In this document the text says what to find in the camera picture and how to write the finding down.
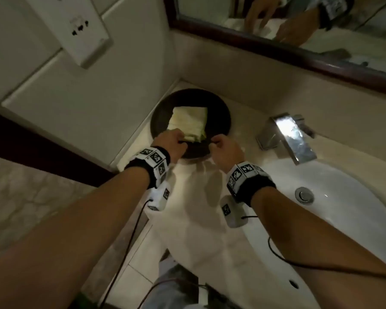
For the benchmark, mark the white wall socket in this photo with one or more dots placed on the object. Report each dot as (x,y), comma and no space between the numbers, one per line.
(80,32)

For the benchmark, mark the person's left hand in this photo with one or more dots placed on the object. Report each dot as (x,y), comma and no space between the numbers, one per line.
(170,144)

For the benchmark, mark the person's right forearm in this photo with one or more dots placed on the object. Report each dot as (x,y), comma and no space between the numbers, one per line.
(325,254)

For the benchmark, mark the person's left forearm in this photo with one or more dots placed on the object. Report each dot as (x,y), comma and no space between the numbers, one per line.
(67,241)

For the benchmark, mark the person's grey trousers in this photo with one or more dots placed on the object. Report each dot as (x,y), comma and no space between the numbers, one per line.
(170,286)

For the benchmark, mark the person's right hand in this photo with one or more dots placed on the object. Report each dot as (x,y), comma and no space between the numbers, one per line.
(226,154)

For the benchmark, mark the chrome sink drain stopper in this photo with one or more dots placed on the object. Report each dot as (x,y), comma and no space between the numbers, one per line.
(304,195)

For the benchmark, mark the dark wooden ledge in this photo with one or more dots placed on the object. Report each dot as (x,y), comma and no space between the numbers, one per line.
(35,144)

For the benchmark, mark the black wristband with markers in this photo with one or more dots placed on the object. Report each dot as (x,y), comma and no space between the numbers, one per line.
(148,164)
(254,186)

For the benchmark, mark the dark round tray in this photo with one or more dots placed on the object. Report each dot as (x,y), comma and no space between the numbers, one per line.
(186,99)

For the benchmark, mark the black right wristband with markers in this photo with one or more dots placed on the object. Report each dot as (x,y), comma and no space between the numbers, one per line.
(254,186)

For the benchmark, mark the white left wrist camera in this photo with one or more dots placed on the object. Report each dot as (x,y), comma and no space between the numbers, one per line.
(159,199)

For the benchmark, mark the white green-edged cleaning cloth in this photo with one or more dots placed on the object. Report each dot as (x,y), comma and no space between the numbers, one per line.
(188,120)

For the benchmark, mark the chrome faucet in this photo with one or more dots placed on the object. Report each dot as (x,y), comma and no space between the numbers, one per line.
(292,135)

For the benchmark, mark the dark wooden framed mirror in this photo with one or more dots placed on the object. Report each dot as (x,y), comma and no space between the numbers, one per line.
(341,45)

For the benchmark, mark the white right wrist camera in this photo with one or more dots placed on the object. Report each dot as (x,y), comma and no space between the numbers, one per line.
(231,215)

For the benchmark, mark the white oval sink basin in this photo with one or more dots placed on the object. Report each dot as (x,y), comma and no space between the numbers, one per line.
(334,196)

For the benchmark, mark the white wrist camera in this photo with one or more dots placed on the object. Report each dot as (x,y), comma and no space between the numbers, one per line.
(231,215)
(159,199)

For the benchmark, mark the black left wristband with markers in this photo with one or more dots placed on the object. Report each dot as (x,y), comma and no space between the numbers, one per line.
(148,164)

